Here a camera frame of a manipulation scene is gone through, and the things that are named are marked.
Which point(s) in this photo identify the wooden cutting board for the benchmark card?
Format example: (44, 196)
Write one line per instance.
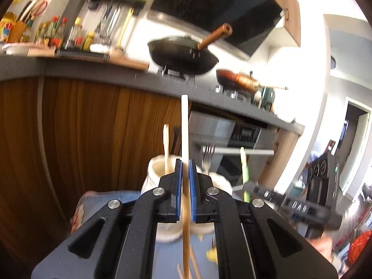
(118, 61)

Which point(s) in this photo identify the black wall spice shelf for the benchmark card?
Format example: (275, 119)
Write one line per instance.
(137, 5)

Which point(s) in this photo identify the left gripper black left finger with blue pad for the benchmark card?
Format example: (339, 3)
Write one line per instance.
(118, 241)

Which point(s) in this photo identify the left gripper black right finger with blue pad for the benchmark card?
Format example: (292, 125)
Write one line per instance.
(252, 240)

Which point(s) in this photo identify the light blue patterned cloth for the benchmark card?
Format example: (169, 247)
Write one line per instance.
(167, 255)

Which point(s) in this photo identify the white ceramic utensil holder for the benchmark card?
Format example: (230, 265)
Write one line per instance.
(173, 231)

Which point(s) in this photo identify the person's right hand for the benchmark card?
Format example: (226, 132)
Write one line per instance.
(324, 246)

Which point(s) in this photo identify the brown frying pan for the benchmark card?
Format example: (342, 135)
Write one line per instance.
(229, 79)

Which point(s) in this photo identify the light wooden chopstick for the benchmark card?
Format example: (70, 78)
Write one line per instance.
(185, 185)

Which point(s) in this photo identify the green kettle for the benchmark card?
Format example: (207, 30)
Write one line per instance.
(268, 97)

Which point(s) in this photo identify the stainless built-in oven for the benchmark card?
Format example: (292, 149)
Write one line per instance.
(226, 137)

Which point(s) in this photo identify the black range hood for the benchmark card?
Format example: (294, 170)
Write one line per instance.
(251, 20)

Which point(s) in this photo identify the black wok wooden handle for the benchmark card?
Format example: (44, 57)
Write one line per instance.
(185, 55)

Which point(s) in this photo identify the gold metal fork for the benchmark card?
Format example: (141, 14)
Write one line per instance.
(208, 152)

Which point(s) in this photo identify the black tray on board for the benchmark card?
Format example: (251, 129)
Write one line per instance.
(82, 55)

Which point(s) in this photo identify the orange knife block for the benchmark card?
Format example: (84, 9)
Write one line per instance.
(17, 32)

